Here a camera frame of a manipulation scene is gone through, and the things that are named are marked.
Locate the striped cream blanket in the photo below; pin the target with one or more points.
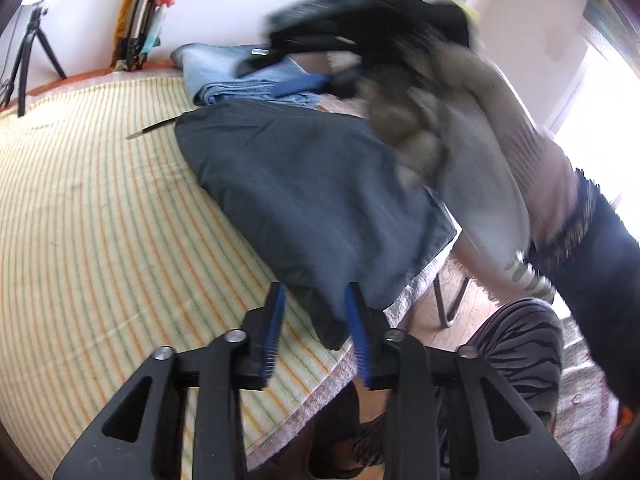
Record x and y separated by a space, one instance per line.
100 235

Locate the light blue jeans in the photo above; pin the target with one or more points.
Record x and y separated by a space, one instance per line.
220 75

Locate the black tripod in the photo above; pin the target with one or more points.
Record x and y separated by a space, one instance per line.
31 40

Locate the metal chair leg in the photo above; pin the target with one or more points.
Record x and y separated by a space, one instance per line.
442 305

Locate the light floor rug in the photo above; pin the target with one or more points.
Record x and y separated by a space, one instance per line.
585 390

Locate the orange bed edge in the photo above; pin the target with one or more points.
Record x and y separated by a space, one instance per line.
90 74

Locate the black pen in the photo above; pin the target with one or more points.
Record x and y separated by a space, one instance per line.
150 127

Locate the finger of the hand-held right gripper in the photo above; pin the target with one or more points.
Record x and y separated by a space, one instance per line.
280 59
300 85

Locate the person's right hand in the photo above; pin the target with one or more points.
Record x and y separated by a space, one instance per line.
475 185

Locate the person's striped clothing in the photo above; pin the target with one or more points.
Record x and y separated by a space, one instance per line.
515 350

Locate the dark grey pants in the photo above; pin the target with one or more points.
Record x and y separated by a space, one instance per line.
300 185

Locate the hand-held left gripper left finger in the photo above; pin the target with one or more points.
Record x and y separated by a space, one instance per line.
272 330

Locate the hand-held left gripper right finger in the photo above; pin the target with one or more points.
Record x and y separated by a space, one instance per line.
356 330

